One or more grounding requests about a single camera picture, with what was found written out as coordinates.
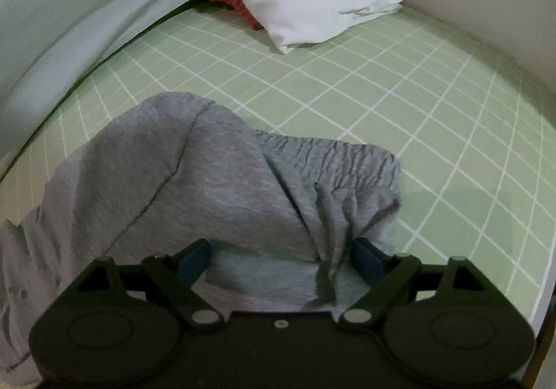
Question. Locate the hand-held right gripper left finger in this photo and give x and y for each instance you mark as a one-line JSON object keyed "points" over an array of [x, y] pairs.
{"points": [[195, 262]]}

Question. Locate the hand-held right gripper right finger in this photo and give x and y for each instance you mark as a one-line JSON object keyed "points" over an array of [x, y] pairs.
{"points": [[364, 259]]}

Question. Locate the grey towel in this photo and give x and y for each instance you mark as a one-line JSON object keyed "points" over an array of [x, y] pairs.
{"points": [[182, 198]]}

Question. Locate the green checked bed sheet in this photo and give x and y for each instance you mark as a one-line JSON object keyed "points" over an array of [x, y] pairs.
{"points": [[369, 111]]}

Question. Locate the pale green carrot-print quilt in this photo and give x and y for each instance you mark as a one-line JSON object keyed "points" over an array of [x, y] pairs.
{"points": [[65, 15]]}

